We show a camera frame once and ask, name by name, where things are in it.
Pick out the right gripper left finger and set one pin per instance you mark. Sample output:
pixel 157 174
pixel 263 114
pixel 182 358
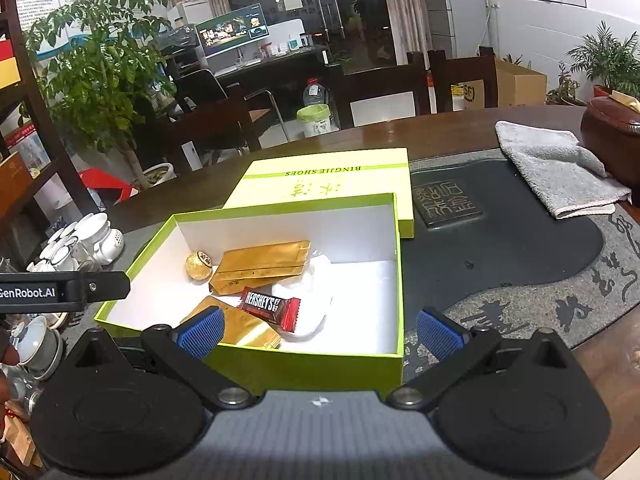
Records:
pixel 179 354

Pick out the black office chair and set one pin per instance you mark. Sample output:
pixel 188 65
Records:
pixel 202 87

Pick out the white green trash bin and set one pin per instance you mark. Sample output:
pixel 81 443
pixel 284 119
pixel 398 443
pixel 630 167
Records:
pixel 315 119

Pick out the potted palm red pot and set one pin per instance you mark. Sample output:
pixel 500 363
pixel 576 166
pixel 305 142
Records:
pixel 609 61

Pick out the large green potted tree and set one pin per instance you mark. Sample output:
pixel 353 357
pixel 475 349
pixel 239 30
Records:
pixel 95 62

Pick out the upper gold foil pouch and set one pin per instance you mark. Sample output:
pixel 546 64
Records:
pixel 257 266

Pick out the dark wooden shelf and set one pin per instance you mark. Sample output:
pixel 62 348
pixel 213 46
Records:
pixel 33 154

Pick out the large water bottle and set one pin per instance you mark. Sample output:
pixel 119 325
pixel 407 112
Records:
pixel 314 93

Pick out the yellow shoe box lid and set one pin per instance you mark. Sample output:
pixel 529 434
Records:
pixel 329 175

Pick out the white porcelain strainer cup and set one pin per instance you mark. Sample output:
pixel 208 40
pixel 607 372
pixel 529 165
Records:
pixel 102 242

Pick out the white gaiwan lid bowl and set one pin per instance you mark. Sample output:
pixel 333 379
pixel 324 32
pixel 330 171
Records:
pixel 39 348

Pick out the computer monitor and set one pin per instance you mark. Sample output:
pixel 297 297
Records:
pixel 232 30

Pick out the dark wooden chair left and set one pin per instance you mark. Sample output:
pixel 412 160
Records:
pixel 223 125

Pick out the Hershey's chocolate bar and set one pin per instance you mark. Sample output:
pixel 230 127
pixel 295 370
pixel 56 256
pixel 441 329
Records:
pixel 280 312

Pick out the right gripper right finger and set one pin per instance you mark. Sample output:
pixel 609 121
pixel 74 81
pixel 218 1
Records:
pixel 461 353

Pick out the white plastic wrapper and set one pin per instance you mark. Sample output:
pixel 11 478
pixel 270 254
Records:
pixel 312 288

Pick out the white refrigerator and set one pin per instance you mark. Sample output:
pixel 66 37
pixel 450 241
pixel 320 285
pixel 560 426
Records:
pixel 458 27

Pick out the gold foil pouch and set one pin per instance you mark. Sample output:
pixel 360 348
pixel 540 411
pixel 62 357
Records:
pixel 257 266
pixel 240 328

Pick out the gold foil chocolate ball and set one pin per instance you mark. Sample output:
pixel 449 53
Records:
pixel 198 266

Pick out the dark wooden desk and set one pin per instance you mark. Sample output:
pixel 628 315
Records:
pixel 285 76

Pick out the green open shoe box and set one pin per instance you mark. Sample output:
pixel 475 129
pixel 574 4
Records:
pixel 349 333

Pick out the cardboard box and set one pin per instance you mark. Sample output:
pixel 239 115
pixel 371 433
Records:
pixel 517 86

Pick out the dark wooden chair right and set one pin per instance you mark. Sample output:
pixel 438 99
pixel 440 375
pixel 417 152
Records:
pixel 446 72

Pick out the dark wooden chair middle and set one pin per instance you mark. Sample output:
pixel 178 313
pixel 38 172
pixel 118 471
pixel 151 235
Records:
pixel 382 82

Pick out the grey folded towel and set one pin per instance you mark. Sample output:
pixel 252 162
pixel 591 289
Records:
pixel 567 178

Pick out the dark wooden chair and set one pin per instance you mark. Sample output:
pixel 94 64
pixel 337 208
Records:
pixel 223 125
pixel 382 82
pixel 446 72

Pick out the grey stone tea tray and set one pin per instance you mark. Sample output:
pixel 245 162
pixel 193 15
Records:
pixel 487 253

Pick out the lower gold foil pouch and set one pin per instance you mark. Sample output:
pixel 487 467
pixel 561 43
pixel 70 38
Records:
pixel 240 328

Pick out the brown wooden pig jar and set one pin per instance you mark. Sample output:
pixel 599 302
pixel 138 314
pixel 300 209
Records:
pixel 610 130

